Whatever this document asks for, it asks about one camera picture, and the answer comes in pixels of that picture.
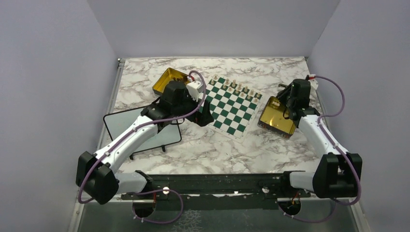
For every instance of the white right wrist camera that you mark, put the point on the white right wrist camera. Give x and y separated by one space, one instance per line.
313 83

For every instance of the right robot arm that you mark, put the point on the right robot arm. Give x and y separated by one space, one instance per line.
338 173

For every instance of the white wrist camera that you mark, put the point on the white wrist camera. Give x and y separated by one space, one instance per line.
195 89
313 83

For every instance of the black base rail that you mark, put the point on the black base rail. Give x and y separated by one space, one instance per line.
214 192

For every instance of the gold tin with dark pieces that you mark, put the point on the gold tin with dark pieces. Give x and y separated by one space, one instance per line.
170 74

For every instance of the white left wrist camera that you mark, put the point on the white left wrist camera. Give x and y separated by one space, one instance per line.
195 89

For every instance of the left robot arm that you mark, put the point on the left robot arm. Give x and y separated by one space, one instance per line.
96 172

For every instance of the green white chess board mat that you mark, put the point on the green white chess board mat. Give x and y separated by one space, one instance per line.
233 115

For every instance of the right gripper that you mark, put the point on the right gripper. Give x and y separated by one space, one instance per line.
281 96

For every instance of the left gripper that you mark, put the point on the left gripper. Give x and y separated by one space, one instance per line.
202 118

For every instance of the gold tin with light pieces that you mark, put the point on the gold tin with light pieces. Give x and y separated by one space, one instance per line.
275 119

